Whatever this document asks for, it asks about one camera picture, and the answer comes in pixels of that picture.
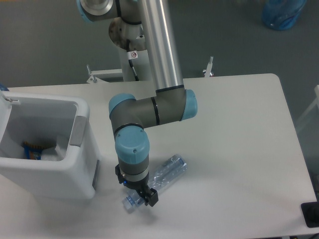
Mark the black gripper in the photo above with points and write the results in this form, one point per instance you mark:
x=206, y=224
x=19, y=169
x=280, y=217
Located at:
x=139, y=183

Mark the clear plastic water bottle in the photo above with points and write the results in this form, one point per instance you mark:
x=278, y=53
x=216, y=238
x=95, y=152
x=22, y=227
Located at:
x=160, y=179

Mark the white paper wrapper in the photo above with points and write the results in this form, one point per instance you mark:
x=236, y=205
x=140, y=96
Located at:
x=57, y=152

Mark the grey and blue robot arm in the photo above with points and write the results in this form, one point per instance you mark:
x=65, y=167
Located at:
x=130, y=117

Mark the white trash can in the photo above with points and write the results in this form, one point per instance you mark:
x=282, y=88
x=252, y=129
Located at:
x=38, y=119

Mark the orange blue snack wrapper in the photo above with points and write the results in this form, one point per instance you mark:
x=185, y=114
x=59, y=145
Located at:
x=32, y=152

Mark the black device at table edge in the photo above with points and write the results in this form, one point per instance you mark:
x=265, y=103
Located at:
x=310, y=212

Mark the blue plastic bag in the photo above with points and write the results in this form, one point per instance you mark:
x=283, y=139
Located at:
x=281, y=14

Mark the white base frame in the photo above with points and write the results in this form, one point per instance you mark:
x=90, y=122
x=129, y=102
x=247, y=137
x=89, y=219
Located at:
x=98, y=76

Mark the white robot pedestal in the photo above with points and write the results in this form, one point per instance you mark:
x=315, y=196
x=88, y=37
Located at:
x=130, y=42

